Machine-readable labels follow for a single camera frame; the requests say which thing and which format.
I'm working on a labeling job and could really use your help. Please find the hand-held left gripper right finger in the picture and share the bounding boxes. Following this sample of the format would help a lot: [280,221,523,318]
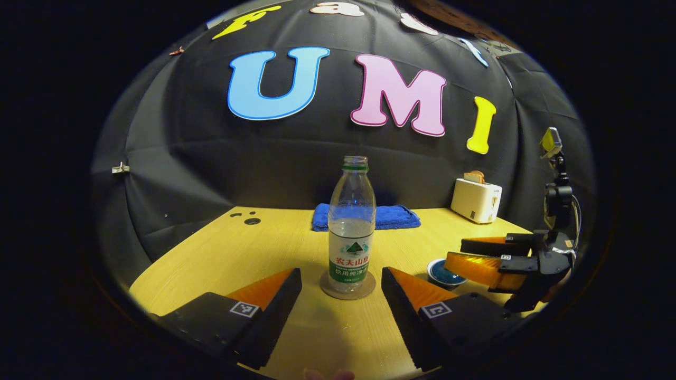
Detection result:
[381,267,523,372]

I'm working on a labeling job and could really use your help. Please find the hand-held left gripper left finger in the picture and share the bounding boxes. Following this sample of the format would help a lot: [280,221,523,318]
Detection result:
[153,268,303,370]

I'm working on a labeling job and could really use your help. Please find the white teacup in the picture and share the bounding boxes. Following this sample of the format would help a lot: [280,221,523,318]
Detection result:
[427,258,468,291]

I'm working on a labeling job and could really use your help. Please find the round brown coaster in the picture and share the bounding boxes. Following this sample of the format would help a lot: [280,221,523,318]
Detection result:
[320,270,377,301]

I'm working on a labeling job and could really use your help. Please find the clear plastic water bottle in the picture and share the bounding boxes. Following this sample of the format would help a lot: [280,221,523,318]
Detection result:
[327,155,377,294]

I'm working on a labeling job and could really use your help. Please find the white toaster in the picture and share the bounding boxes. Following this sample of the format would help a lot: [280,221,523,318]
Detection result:
[450,178,503,224]

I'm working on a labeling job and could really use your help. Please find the blue folded towel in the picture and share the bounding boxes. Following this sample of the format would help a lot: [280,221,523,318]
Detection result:
[312,203,421,232]

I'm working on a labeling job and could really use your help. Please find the black backdrop cloth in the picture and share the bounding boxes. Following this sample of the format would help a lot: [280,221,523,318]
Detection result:
[91,0,597,275]

